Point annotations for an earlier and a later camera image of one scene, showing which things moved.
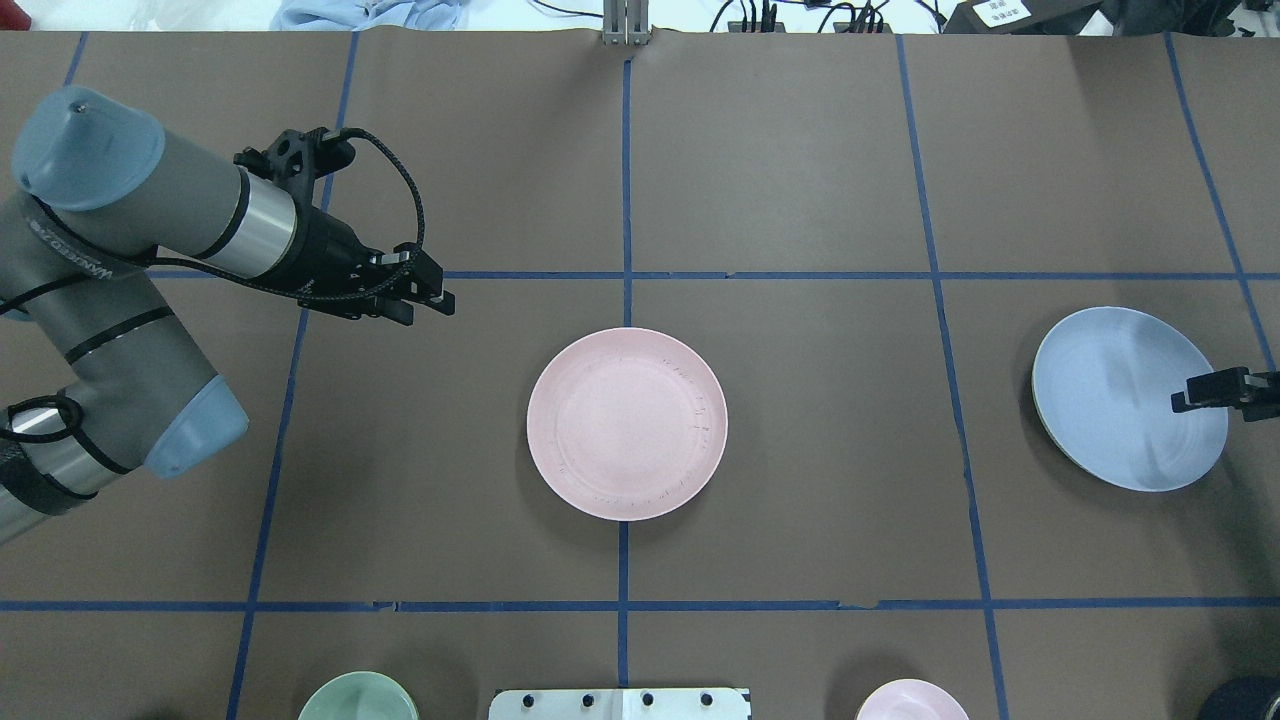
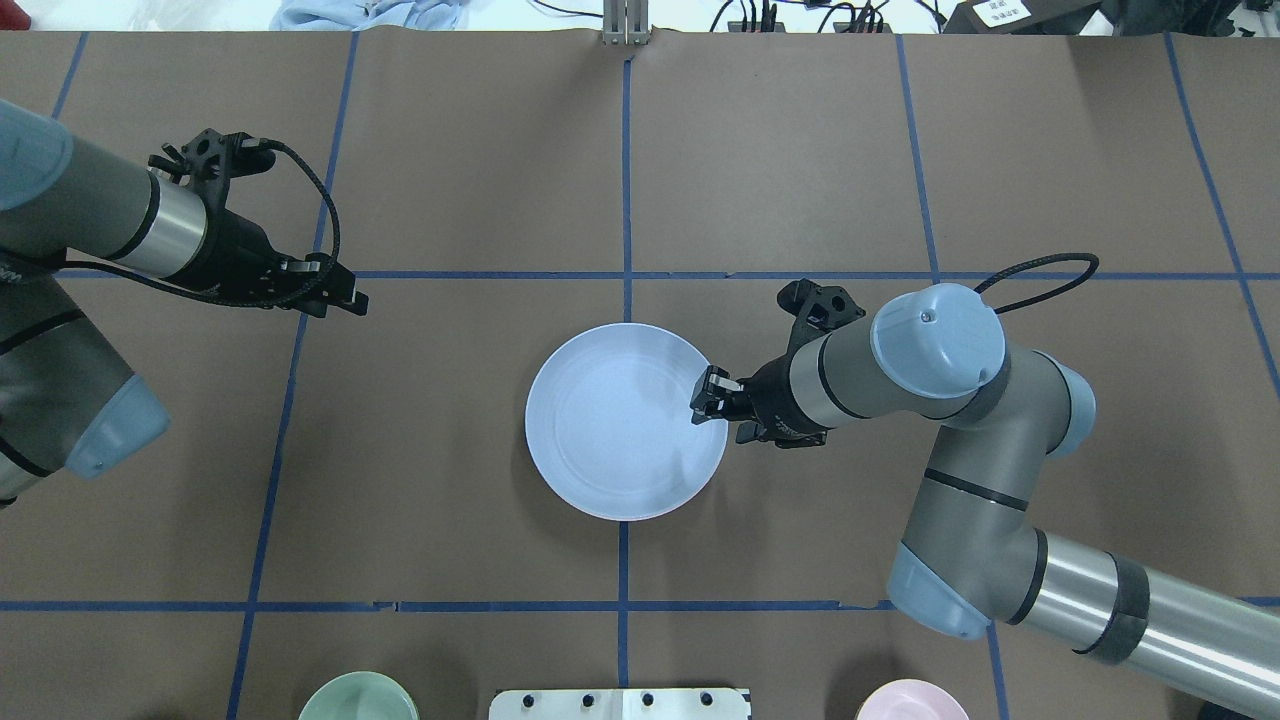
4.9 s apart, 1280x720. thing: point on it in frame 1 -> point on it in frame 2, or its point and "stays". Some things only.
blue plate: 1102,383 -> 609,423
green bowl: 361,696 stays
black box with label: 1023,17 stays
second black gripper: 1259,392 -> 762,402
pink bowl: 912,699 stays
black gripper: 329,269 -> 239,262
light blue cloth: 355,15 stays
